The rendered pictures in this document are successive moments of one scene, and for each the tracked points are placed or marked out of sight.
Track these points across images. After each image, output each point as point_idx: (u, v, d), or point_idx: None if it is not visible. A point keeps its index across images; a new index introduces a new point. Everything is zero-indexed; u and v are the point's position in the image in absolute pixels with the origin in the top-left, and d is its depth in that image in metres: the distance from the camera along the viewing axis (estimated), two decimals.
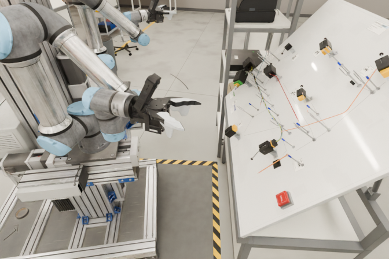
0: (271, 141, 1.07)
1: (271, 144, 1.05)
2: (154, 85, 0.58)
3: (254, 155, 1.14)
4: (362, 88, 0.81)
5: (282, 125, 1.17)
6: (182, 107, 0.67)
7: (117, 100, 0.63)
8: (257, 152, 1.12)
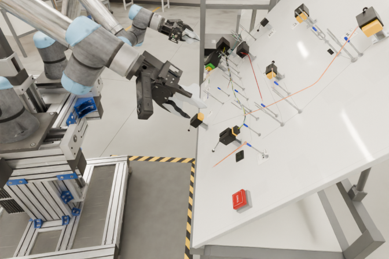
0: (232, 129, 0.86)
1: (232, 132, 0.85)
2: None
3: (216, 145, 0.93)
4: (338, 52, 0.61)
5: (250, 111, 0.97)
6: (190, 93, 0.57)
7: (116, 72, 0.55)
8: (218, 141, 0.91)
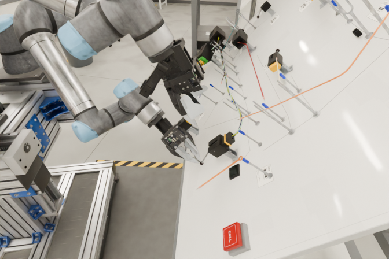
0: (225, 136, 0.66)
1: (224, 140, 0.65)
2: None
3: (204, 157, 0.73)
4: (378, 26, 0.41)
5: (249, 113, 0.77)
6: (191, 108, 0.54)
7: None
8: (208, 152, 0.71)
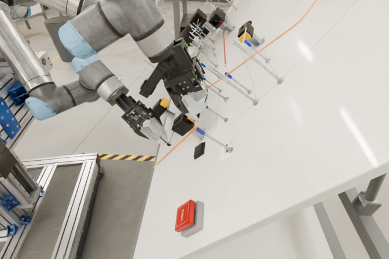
0: None
1: None
2: None
3: (171, 137, 0.68)
4: None
5: (220, 90, 0.71)
6: (192, 106, 0.55)
7: None
8: (173, 131, 0.66)
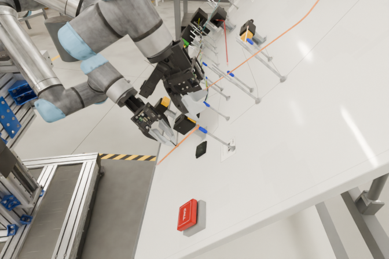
0: None
1: None
2: None
3: (176, 137, 0.68)
4: None
5: (221, 89, 0.71)
6: (192, 106, 0.55)
7: None
8: (177, 131, 0.66)
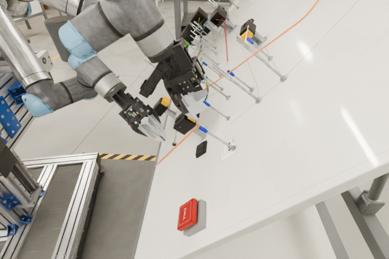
0: None
1: (188, 116, 0.60)
2: None
3: (175, 136, 0.68)
4: None
5: (221, 88, 0.71)
6: (192, 106, 0.55)
7: None
8: (176, 130, 0.66)
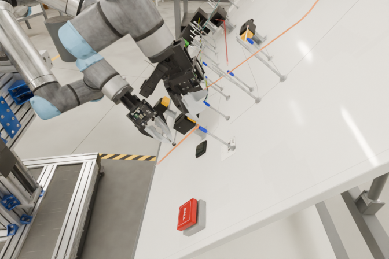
0: None
1: (187, 116, 0.60)
2: None
3: (174, 136, 0.68)
4: None
5: (221, 88, 0.71)
6: (192, 106, 0.55)
7: None
8: (176, 130, 0.66)
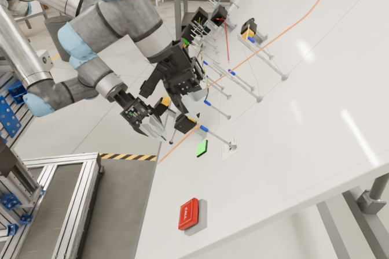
0: None
1: None
2: None
3: (173, 135, 0.68)
4: None
5: (223, 88, 0.71)
6: (192, 106, 0.55)
7: None
8: (175, 129, 0.65)
